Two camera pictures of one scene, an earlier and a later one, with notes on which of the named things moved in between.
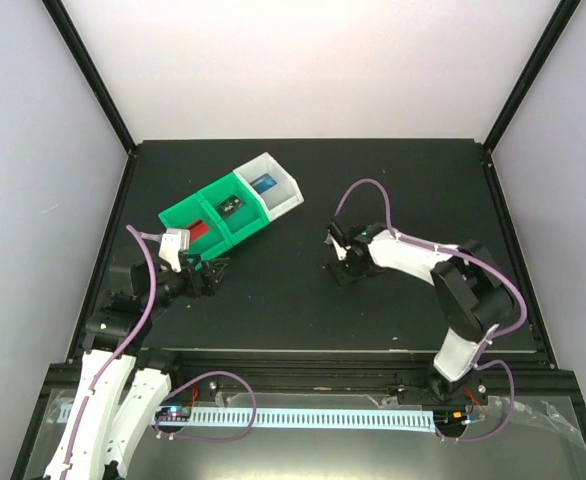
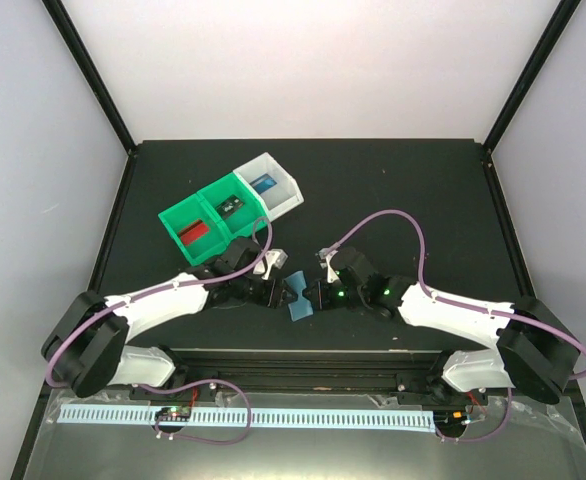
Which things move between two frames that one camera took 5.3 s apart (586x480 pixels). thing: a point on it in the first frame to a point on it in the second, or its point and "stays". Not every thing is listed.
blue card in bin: x=263 y=183 stays
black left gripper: x=209 y=285 to x=275 y=291
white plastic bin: x=282 y=196 stays
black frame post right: x=558 y=23 stays
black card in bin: x=229 y=206 stays
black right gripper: x=341 y=276 to x=321 y=300
